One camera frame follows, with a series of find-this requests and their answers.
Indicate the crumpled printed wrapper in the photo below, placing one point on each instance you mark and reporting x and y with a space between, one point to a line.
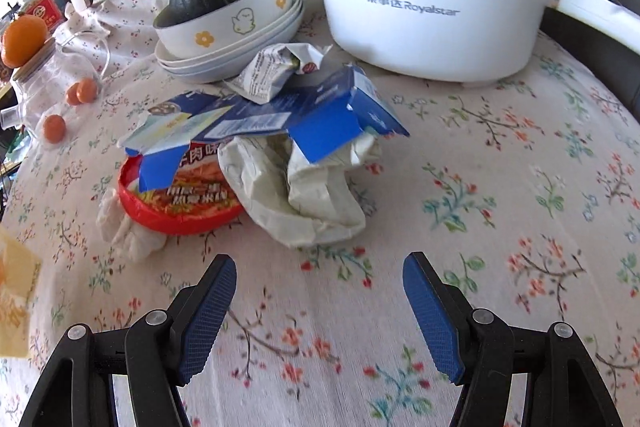
265 72

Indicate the floral tablecloth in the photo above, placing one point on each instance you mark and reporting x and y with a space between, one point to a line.
320 307

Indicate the clear jar with red label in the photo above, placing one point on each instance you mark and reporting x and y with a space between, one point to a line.
41 9

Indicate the crumpled white tissue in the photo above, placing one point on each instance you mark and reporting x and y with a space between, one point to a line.
130 237

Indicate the white paper bag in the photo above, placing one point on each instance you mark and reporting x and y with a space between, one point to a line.
310 202

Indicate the red instant noodle bowl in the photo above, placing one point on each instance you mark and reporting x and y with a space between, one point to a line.
200 209

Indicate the blue carton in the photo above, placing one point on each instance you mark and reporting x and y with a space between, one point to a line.
325 122

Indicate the glass jar with wooden lid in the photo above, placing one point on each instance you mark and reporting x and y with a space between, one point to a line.
45 89

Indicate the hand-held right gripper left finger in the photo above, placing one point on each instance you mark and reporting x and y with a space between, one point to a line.
210 322

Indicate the large orange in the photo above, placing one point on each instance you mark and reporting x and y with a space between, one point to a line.
22 39

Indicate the small orange kumquat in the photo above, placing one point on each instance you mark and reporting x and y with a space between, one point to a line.
54 128
74 94
88 90

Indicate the white bowl with flower print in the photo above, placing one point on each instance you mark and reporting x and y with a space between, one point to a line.
235 32

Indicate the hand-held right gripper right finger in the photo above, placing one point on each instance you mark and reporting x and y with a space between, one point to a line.
432 322

